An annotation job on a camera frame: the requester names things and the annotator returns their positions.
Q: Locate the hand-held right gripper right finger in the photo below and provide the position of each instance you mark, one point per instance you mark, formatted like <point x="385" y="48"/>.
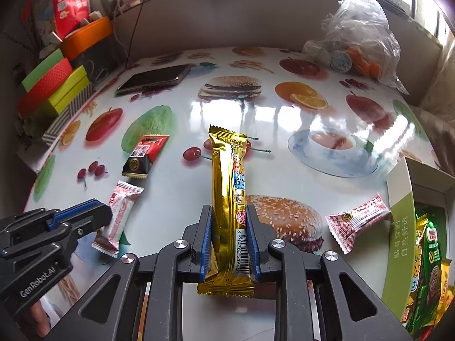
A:
<point x="253" y="245"/>

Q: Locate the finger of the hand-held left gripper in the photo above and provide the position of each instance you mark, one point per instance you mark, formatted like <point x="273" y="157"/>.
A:
<point x="92" y="218"/>
<point x="76" y="209"/>

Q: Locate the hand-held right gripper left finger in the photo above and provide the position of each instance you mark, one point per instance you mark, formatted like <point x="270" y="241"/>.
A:
<point x="206" y="245"/>

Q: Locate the pink and white candy packet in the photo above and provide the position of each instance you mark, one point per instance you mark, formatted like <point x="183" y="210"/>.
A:
<point x="359" y="220"/>
<point x="119" y="213"/>

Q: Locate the long gold snack packet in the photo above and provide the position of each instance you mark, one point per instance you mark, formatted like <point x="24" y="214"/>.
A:
<point x="225" y="191"/>
<point x="419" y="255"/>

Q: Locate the green and white cardboard box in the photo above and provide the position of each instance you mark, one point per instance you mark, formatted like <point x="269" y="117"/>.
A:
<point x="400" y="238"/>

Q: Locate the green chocolate snack packet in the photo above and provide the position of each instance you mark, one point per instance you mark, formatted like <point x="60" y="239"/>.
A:
<point x="432" y="284"/>

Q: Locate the person's left hand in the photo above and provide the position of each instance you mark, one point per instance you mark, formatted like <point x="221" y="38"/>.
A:
<point x="41" y="318"/>

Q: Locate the red and black snack packet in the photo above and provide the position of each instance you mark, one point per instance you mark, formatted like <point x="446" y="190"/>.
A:
<point x="145" y="154"/>

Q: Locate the black white striped box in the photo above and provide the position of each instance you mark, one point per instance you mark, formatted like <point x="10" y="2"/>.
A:
<point x="67" y="120"/>

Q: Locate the yellow green box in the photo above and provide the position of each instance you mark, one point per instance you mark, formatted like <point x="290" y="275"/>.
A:
<point x="69" y="90"/>

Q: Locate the red box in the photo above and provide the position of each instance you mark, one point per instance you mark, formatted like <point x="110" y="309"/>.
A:
<point x="44" y="85"/>

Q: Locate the light green box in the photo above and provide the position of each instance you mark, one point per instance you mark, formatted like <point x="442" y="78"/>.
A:
<point x="42" y="69"/>

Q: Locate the black smartphone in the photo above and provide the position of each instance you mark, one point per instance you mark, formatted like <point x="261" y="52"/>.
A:
<point x="153" y="78"/>

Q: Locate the orange box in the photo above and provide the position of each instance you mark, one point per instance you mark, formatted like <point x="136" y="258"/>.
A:
<point x="87" y="37"/>

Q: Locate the yellow snack packet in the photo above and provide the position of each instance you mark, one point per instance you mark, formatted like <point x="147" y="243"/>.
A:
<point x="447" y="287"/>

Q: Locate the red snack bag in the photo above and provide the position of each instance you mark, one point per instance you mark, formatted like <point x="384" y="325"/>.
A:
<point x="69" y="3"/>

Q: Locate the beige curtain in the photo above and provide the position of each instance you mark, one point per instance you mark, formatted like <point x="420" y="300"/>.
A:
<point x="440" y="106"/>

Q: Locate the clear plastic bag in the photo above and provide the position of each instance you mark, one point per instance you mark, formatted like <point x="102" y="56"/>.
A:
<point x="359" y="32"/>

